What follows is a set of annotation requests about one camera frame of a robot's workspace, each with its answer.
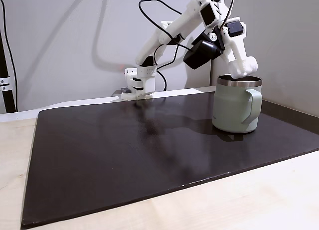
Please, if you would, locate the red and black wrist cable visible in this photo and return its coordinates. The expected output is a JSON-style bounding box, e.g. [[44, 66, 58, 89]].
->
[[211, 0, 235, 31]]

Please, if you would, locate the black oval camera box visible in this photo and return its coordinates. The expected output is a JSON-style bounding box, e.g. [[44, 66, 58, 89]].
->
[[183, 39, 224, 71]]

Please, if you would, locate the black looping arm cable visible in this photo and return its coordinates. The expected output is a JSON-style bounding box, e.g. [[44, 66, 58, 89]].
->
[[138, 0, 192, 51]]

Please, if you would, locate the black table mat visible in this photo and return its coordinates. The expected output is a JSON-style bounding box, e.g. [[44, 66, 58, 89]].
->
[[20, 91, 319, 229]]

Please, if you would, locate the white gauze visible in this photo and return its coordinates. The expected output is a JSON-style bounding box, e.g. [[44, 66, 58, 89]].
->
[[229, 56, 259, 80]]

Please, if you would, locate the pale green steel-rimmed mug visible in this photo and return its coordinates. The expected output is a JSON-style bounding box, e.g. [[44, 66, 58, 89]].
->
[[212, 75, 263, 134]]

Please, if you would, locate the black base power cable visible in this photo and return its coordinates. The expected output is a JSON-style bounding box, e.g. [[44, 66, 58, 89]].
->
[[154, 44, 179, 92]]

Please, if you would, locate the black upright stand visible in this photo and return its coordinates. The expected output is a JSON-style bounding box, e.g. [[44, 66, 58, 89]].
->
[[0, 30, 16, 114]]

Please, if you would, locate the grey table clamp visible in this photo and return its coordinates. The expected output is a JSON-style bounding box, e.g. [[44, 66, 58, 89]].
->
[[112, 87, 132, 96]]

